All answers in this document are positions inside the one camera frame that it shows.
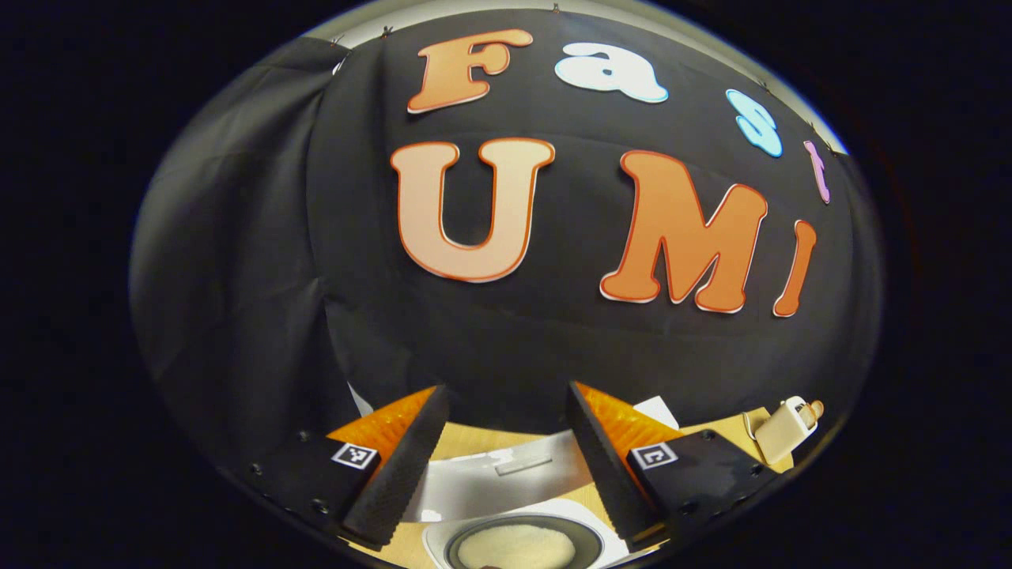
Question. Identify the black backdrop cloth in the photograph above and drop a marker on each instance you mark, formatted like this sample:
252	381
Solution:
553	356

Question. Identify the white toaster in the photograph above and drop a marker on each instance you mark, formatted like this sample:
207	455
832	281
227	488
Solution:
779	433

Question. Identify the toasted bread slice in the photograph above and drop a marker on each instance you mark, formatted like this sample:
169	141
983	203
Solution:
816	408

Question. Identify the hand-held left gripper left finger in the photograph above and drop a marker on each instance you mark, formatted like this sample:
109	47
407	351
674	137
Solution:
403	474

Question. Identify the white rice cooker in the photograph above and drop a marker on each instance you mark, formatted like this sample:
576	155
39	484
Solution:
506	482

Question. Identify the white rice pile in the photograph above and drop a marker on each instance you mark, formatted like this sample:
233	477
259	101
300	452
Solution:
514	547

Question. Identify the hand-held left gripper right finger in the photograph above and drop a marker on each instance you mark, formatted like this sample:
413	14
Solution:
605	466

